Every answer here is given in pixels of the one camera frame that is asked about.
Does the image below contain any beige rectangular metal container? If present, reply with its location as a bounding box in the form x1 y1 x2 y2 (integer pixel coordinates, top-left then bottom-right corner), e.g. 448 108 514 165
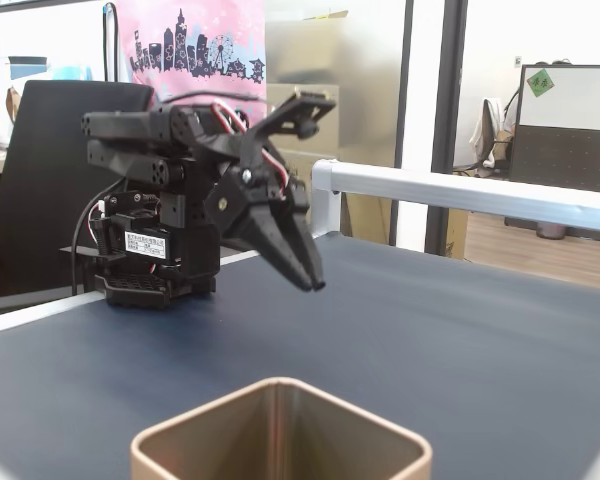
129 376 434 480

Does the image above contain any pink city skyline banner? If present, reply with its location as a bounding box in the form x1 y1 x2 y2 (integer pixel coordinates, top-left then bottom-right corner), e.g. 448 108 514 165
115 0 269 127

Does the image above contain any navy blue table mat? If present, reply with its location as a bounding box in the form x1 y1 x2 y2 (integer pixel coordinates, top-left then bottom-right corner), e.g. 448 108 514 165
0 231 600 480

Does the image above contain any black office chair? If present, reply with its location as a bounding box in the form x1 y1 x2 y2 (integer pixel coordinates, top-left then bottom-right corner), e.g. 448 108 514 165
0 79 157 302

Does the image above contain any white hanging garment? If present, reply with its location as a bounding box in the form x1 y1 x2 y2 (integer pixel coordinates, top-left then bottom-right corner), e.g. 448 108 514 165
471 97 504 169

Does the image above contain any teal storage box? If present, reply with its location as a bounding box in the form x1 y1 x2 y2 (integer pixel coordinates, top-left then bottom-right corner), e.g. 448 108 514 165
8 55 94 82

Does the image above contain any brown paper bag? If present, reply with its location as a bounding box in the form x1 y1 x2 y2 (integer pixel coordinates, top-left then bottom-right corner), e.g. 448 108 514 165
4 85 26 123

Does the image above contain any partition with whiteboard panel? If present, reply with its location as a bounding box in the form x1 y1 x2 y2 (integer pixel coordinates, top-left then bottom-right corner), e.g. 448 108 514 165
508 63 600 196

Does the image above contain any green paper note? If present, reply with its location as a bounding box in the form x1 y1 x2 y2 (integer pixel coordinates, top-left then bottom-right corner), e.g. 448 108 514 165
525 70 555 98

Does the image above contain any red and white servo cable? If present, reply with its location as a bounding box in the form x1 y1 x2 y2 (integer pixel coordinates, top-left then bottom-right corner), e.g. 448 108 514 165
260 139 294 202
210 99 252 136

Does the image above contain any black camera cable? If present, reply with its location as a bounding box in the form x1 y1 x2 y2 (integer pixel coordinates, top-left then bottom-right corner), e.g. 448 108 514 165
168 89 272 105

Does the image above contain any black gripper camera mount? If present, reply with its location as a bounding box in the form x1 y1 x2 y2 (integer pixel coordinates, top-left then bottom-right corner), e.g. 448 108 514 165
247 85 339 151

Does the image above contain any silver aluminium table frame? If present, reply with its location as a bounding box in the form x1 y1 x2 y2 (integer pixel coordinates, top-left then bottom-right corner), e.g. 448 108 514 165
0 158 600 480

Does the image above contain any black window frame post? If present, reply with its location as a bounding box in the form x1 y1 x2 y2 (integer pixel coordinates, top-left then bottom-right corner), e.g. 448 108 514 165
425 0 471 259

